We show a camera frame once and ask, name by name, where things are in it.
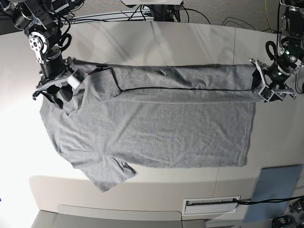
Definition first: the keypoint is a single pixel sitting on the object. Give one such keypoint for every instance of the blue-grey pad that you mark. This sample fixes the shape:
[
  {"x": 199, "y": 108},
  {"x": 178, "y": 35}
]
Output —
[{"x": 272, "y": 183}]

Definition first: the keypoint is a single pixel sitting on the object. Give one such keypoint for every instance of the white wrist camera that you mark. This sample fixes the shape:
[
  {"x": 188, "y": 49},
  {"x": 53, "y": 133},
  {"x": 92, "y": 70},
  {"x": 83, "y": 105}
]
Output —
[
  {"x": 75, "y": 79},
  {"x": 268, "y": 95}
]

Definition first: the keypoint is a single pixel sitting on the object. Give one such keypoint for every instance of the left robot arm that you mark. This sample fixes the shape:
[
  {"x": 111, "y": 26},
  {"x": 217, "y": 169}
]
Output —
[{"x": 287, "y": 54}]

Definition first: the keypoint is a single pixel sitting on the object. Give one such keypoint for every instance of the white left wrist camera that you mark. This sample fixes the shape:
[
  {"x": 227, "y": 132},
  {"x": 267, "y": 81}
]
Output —
[{"x": 268, "y": 95}]

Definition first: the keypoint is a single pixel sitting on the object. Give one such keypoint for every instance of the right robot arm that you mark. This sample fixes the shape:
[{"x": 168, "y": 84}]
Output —
[{"x": 42, "y": 26}]

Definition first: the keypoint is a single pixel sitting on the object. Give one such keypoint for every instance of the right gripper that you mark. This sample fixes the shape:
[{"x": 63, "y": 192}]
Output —
[{"x": 53, "y": 79}]

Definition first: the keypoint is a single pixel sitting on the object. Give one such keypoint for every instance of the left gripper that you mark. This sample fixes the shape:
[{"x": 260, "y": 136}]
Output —
[{"x": 272, "y": 77}]

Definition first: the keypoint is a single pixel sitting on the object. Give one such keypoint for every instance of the grey T-shirt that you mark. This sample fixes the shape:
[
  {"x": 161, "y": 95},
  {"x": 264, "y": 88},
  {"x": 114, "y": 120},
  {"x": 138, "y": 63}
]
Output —
[{"x": 159, "y": 117}]

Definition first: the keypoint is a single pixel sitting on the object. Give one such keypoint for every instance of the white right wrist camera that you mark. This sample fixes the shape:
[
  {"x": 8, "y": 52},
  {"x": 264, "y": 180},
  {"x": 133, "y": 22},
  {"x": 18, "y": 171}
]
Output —
[{"x": 75, "y": 79}]

